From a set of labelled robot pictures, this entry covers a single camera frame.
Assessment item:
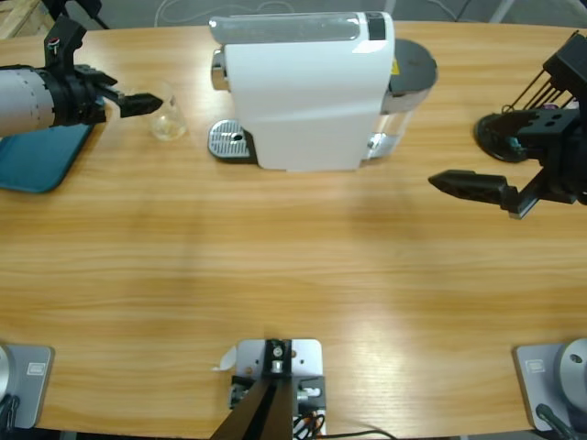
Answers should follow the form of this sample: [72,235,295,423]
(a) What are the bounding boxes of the clear water tank grey lid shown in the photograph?
[366,38,439,161]

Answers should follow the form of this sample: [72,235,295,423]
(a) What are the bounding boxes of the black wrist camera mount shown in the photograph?
[44,16,88,79]
[542,30,587,101]

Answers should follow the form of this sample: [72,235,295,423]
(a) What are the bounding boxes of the clear glass cup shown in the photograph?
[146,80,188,142]

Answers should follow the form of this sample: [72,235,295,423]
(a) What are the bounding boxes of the grey coffee machine lever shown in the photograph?
[208,12,361,45]

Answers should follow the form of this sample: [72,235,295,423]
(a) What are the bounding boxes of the white block with dark post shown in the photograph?
[210,337,329,440]

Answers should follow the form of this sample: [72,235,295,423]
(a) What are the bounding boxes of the teal plastic tray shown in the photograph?
[0,121,95,194]

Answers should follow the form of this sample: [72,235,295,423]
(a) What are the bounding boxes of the black capsule holder with rods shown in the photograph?
[474,29,581,162]

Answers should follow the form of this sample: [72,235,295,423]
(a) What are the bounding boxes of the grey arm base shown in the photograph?
[511,337,587,435]
[0,343,56,432]

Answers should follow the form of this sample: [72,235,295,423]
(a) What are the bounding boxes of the white capsule coffee machine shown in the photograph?
[208,11,396,174]

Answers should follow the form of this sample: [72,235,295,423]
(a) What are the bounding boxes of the wooden crate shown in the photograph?
[0,0,51,41]

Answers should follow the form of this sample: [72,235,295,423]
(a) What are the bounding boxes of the black stand legs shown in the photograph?
[48,0,111,32]

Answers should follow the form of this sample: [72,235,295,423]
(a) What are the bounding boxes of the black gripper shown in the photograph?
[427,104,587,222]
[44,63,164,128]

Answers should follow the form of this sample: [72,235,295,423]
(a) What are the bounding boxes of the black base cable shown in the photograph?
[535,402,577,440]
[0,393,22,435]

